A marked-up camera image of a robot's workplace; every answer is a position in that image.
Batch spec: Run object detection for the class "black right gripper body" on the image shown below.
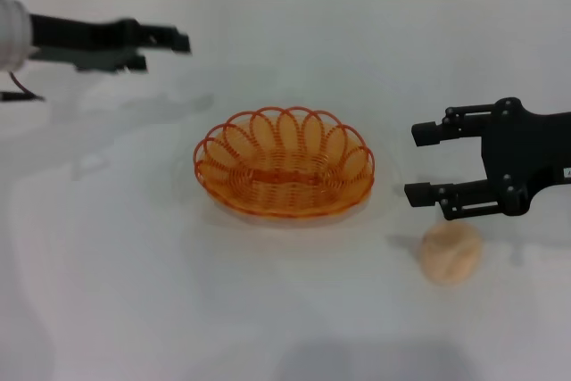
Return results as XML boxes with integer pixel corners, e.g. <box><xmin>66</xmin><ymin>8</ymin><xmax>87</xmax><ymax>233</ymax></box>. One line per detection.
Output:
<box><xmin>480</xmin><ymin>95</ymin><xmax>571</xmax><ymax>219</ymax></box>

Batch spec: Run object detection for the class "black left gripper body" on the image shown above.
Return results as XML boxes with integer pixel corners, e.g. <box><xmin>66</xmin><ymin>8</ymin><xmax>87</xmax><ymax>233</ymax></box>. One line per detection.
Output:
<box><xmin>29</xmin><ymin>13</ymin><xmax>149</xmax><ymax>74</ymax></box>

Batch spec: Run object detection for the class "beige round bread bun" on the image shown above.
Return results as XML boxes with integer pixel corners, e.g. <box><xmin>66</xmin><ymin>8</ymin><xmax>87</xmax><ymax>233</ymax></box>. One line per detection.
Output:
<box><xmin>418</xmin><ymin>223</ymin><xmax>484</xmax><ymax>286</ymax></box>

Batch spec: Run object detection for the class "orange woven plastic basket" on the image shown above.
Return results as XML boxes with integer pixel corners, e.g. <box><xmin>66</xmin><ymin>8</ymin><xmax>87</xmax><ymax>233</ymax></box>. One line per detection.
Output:
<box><xmin>192</xmin><ymin>105</ymin><xmax>377</xmax><ymax>222</ymax></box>

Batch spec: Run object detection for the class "thin dark cable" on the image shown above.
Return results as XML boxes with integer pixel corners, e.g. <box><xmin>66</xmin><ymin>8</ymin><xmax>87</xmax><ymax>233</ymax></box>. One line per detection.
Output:
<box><xmin>0</xmin><ymin>70</ymin><xmax>46</xmax><ymax>104</ymax></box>

